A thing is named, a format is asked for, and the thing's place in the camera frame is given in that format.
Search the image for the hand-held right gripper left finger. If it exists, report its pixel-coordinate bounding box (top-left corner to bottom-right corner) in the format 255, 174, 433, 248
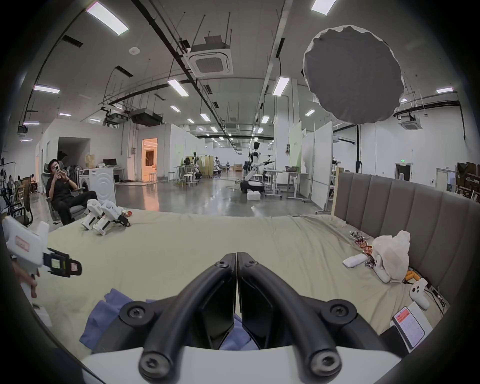
93, 252, 238, 381

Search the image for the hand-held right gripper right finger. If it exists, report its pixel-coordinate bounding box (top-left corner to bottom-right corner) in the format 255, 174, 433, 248
237, 252, 391, 382

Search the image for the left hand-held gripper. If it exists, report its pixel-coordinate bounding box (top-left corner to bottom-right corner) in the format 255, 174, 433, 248
1, 216, 83, 298

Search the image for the person's left hand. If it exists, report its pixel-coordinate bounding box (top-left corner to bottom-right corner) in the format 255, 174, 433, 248
10, 258, 40, 299

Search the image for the spare white hand-held gripper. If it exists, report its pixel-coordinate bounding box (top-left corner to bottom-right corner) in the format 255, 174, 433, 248
93, 201, 131, 236
81, 199, 104, 230

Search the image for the bed with pale green sheet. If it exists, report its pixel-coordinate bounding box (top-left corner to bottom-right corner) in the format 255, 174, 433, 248
32, 208, 451, 361

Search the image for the blue garment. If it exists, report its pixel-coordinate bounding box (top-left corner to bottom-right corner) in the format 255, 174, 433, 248
79, 288, 260, 353

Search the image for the black office chair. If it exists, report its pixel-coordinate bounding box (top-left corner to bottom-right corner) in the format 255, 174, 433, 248
7, 202, 34, 227

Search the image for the white washing machine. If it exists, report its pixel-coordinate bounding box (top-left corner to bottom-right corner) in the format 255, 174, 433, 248
78, 167, 117, 208

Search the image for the white remote control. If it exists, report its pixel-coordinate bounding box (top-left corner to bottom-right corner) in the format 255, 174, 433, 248
343, 253, 371, 269

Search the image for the white desk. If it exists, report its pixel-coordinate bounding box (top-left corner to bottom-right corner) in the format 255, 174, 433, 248
275, 166, 311, 202

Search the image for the white humanoid robot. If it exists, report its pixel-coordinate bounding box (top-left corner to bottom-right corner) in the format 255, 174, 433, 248
239, 140, 277, 196

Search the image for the white plastic bag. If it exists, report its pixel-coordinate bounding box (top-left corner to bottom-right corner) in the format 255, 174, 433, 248
370, 230, 412, 284

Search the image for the phone with lit screen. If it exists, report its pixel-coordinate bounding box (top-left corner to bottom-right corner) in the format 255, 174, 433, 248
391, 305, 427, 350

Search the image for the white hand controller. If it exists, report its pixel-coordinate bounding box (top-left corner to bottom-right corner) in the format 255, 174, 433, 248
408, 277, 432, 311

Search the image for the grey padded headboard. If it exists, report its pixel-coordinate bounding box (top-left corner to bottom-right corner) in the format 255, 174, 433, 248
332, 168, 480, 305

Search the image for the round grey softbox lamp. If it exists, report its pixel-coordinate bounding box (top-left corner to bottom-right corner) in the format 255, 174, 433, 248
302, 25, 406, 125

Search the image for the black cable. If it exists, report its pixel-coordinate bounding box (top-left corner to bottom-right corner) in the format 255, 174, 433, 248
427, 283, 449, 309

